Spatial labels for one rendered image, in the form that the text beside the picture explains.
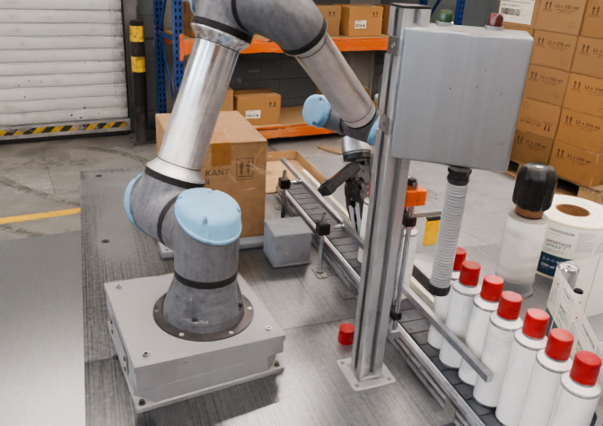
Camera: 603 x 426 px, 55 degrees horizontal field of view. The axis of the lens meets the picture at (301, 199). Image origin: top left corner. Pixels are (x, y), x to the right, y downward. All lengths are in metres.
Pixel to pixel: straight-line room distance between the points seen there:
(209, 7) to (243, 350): 0.61
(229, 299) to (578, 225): 0.82
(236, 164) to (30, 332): 0.60
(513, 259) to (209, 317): 0.68
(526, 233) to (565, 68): 3.35
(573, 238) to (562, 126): 3.22
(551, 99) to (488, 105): 3.84
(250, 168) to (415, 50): 0.75
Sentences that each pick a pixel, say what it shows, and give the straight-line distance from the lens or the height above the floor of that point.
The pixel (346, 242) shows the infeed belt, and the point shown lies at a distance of 1.50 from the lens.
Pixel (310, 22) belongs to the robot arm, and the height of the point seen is 1.45.
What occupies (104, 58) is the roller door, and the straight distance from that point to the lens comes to 5.21.
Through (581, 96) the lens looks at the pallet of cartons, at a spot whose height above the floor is 0.75.
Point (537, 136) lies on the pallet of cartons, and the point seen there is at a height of 0.38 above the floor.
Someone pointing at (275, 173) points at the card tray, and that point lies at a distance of 2.07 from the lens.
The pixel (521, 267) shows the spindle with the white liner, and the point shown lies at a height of 0.96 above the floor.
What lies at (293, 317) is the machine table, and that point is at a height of 0.83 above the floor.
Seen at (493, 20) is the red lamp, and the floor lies 1.49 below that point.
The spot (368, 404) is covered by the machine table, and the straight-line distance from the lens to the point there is 1.10.
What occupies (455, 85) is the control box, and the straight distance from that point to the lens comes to 0.85.
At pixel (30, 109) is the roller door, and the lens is 5.24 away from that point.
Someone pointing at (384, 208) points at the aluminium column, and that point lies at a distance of 0.96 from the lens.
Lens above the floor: 1.56
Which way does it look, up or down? 23 degrees down
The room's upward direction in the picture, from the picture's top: 3 degrees clockwise
